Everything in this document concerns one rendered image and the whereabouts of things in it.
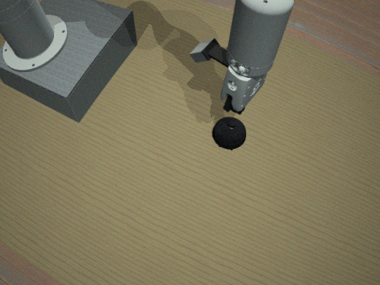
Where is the black desk bell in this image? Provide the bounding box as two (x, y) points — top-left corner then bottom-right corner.
(213, 117), (246, 150)

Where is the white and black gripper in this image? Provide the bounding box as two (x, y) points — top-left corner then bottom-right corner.
(221, 64), (267, 115)

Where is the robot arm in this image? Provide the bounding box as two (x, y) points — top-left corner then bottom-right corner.
(0, 0), (294, 76)

